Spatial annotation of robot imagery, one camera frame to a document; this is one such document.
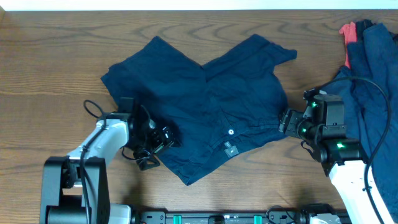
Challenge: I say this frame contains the navy blue shorts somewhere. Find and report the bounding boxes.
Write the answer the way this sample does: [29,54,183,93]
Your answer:
[102,34,297,185]

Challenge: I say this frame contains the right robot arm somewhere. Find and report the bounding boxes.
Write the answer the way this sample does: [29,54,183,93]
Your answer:
[279,89,393,223]

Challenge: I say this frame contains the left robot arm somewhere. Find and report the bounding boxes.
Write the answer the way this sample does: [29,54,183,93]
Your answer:
[39,97,180,224]

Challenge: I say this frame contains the navy blue clothes pile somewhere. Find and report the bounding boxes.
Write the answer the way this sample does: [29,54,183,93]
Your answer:
[324,23,397,221]

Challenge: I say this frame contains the red garment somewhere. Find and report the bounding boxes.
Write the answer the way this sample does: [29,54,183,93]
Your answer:
[339,22,358,68]

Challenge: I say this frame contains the black garment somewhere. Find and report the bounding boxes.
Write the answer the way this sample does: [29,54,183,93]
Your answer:
[355,19,374,41]

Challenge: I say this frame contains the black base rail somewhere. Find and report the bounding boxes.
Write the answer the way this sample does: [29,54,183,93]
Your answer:
[130,203,351,224]

